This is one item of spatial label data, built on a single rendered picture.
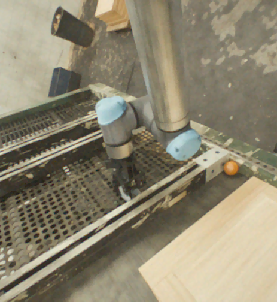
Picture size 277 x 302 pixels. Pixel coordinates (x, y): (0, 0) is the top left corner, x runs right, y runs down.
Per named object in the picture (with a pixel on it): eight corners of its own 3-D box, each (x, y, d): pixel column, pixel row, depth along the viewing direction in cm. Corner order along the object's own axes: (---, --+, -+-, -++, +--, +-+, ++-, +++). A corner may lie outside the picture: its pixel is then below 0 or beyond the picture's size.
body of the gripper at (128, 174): (126, 199, 61) (118, 166, 54) (112, 183, 67) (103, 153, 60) (148, 186, 64) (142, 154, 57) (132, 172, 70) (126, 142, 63)
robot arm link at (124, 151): (99, 139, 58) (124, 128, 61) (103, 153, 60) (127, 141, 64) (112, 151, 53) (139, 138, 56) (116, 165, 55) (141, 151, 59)
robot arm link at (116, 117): (133, 99, 49) (99, 111, 47) (139, 139, 55) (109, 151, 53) (120, 91, 55) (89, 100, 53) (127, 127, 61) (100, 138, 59)
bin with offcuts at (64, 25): (97, 22, 396) (63, 2, 353) (91, 50, 402) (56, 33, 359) (86, 26, 434) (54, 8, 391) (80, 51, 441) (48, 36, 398)
